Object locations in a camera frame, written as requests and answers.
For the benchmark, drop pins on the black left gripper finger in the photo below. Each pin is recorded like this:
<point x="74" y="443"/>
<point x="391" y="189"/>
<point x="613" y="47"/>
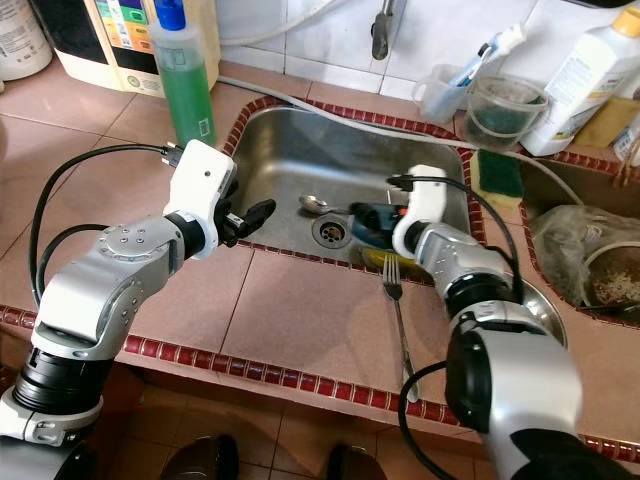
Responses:
<point x="256" y="214"/>

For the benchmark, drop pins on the teal mug with rabbit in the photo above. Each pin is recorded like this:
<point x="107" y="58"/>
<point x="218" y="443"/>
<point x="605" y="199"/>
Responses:
<point x="368" y="238"/>

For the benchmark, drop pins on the yellow plastic bowl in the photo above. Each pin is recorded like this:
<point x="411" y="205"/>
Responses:
<point x="385" y="265"/>

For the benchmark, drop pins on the steel spoon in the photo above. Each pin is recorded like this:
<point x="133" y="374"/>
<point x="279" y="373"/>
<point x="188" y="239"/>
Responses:
<point x="310" y="204"/>

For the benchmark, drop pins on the small steel bowl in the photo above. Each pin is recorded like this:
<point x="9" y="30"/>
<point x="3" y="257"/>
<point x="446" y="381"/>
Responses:
<point x="545" y="315"/>

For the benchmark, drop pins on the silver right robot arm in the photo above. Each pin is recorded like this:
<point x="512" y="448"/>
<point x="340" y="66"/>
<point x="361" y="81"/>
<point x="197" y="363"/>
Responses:
<point x="510" y="380"/>

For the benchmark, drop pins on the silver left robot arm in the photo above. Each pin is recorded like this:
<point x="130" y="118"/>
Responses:
<point x="110" y="290"/>

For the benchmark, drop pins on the steel sink basin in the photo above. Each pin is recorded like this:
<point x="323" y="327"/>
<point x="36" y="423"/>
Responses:
<point x="560" y="190"/>
<point x="290" y="150"/>

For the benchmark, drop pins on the steel fork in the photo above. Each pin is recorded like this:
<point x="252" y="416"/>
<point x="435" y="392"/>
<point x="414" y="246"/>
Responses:
<point x="400" y="320"/>

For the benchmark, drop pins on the green yellow scrub sponge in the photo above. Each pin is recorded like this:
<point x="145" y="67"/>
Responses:
<point x="502" y="172"/>

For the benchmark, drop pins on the small clear plastic cup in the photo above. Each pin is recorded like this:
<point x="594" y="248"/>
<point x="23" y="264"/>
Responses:
<point x="435" y="100"/>

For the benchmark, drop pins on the green dish soap bottle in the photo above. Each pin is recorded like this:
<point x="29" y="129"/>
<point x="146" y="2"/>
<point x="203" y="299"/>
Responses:
<point x="185" y="90"/>

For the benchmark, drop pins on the clear plastic measuring cup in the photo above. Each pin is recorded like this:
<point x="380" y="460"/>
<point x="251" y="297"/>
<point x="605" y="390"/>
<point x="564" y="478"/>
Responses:
<point x="505" y="115"/>

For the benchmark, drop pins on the clear plastic bag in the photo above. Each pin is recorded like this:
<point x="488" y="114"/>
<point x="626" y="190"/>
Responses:
<point x="570" y="235"/>

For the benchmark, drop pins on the thin white tube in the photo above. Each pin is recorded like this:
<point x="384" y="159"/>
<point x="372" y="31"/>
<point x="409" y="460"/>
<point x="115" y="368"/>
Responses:
<point x="290" y="28"/>

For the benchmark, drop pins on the white blue toothbrush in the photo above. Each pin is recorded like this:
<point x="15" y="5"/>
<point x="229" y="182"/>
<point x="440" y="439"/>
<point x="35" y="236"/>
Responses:
<point x="490" y="55"/>

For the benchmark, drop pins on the white bottle with yellow cap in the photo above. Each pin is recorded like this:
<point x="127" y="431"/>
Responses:
<point x="575" y="90"/>

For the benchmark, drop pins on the cream water filter appliance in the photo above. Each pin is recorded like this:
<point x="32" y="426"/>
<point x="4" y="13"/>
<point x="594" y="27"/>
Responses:
<point x="90" y="45"/>

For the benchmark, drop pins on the steel mesh strainer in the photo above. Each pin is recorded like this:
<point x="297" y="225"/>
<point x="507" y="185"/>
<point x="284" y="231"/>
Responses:
<point x="615" y="285"/>

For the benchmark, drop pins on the black left robot foot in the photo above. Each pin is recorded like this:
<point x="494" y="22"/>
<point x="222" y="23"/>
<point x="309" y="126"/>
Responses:
<point x="200" y="460"/>

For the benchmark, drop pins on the black robot foot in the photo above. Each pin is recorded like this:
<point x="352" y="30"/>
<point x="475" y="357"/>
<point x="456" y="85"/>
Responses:
<point x="355" y="465"/>
<point x="200" y="460"/>

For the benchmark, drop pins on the black right robot foot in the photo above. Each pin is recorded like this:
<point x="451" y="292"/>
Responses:
<point x="355" y="465"/>

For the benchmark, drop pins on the white plastic jar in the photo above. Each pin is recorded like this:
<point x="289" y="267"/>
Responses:
<point x="22" y="35"/>

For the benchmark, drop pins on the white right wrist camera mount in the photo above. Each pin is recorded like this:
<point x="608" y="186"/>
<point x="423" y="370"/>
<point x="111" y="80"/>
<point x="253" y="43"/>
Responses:
<point x="428" y="205"/>

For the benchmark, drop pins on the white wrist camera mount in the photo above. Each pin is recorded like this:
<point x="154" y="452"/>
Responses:
<point x="205" y="185"/>
<point x="428" y="205"/>

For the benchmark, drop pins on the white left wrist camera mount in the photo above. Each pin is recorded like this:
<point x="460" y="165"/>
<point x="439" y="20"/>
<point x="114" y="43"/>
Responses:
<point x="205" y="185"/>

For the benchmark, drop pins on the grey wall tap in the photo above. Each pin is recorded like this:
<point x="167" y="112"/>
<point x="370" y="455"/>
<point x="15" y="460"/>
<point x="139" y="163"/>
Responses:
<point x="385" y="35"/>

